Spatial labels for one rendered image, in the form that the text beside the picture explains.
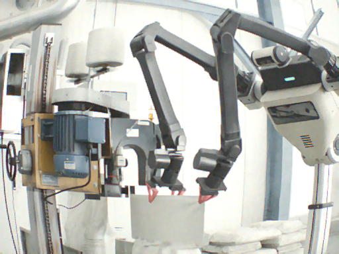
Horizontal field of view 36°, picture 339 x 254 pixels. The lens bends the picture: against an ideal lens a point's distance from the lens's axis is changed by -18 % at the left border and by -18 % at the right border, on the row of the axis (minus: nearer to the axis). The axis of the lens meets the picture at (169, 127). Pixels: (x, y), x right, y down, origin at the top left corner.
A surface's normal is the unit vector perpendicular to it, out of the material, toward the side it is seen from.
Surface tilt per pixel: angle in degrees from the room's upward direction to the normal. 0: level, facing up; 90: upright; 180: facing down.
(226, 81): 118
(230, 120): 113
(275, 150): 90
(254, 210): 90
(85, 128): 90
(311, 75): 130
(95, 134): 90
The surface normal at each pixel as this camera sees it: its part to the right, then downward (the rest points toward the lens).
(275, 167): -0.84, -0.05
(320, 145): -0.65, 0.60
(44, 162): 0.54, -0.08
